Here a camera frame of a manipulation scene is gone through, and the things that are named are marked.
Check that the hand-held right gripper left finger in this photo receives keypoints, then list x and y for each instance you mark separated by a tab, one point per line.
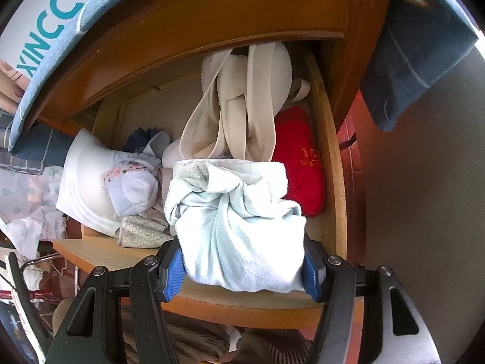
172	277

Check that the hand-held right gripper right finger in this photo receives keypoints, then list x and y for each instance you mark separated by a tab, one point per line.
311	277

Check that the wooden drawer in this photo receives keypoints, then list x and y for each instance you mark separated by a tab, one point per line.
113	252

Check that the light blue underwear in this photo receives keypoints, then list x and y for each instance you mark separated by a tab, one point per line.
235	235

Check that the dark blue speckled sock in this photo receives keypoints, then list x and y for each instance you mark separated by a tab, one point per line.
136	140

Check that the beige ribbed bra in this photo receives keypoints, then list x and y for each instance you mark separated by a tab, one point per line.
261	68

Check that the pale grey underwear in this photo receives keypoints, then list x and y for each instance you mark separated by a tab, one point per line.
157	146

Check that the hexagon patterned cloth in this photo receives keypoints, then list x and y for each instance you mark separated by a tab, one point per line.
144	235

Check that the red embroidered cloth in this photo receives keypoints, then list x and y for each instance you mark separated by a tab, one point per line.
303	185

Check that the white lace sock bundle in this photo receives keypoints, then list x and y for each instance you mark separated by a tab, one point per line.
132	193

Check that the white bra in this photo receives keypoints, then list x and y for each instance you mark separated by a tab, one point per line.
87	182

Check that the white floral bedding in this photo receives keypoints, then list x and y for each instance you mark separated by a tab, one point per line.
26	197

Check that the wooden nightstand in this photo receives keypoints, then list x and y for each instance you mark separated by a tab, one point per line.
189	19

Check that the white shoe box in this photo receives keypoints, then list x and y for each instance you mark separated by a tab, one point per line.
41	22

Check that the black curved frame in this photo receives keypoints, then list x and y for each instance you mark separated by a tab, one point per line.
28	303

